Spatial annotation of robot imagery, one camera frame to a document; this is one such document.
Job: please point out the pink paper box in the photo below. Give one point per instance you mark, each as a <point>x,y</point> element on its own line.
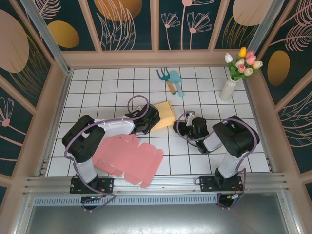
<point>131,156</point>

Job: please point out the white ribbed vase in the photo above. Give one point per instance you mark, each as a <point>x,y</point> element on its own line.
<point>228,90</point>

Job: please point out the light blue trowel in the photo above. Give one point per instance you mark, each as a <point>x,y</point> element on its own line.
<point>175,77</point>

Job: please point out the aluminium corner post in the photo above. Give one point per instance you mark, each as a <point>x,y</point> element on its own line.
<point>46,31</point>
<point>264,24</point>

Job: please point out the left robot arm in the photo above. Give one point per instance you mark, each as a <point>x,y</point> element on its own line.
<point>80,136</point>

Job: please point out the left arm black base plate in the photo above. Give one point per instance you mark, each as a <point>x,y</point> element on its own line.
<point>107,184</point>

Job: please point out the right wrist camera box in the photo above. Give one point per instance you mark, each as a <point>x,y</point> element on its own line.
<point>190,114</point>

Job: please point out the tulip bouquet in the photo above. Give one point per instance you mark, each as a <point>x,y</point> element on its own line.
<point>243,65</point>

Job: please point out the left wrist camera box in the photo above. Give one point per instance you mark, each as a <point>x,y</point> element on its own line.
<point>139,108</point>

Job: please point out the yellow paper box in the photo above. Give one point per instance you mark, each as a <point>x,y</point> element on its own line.
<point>167,114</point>

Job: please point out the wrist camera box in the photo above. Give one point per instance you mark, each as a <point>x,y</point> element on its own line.
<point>139,108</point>
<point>190,114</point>

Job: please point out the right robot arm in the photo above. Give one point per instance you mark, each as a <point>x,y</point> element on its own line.
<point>234,134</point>

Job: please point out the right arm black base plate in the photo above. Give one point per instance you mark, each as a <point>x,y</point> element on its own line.
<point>207,182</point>

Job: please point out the grey metal sheet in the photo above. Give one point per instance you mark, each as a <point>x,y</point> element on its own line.
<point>158,219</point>

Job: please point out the aluminium side rail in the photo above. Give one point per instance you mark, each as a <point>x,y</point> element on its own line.
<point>269,161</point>
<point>56,122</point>

